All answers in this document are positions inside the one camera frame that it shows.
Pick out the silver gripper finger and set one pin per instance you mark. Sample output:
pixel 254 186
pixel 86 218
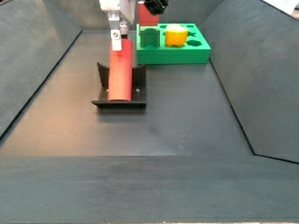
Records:
pixel 116 32
pixel 122 29

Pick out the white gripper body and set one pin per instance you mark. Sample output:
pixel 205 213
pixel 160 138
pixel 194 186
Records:
pixel 118 9

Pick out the red oval cylinder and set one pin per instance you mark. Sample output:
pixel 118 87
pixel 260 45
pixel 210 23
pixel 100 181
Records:
pixel 120 72

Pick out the green shape sorter board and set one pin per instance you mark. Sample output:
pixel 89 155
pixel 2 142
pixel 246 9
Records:
pixel 153 52

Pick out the black cradle fixture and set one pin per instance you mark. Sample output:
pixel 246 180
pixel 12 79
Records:
pixel 137 89

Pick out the red arch block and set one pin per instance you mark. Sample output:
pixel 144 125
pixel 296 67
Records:
pixel 145 19

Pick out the yellow pentagon block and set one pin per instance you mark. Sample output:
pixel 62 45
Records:
pixel 174 35

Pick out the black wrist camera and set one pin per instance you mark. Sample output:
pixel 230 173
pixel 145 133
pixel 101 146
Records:
pixel 156 6

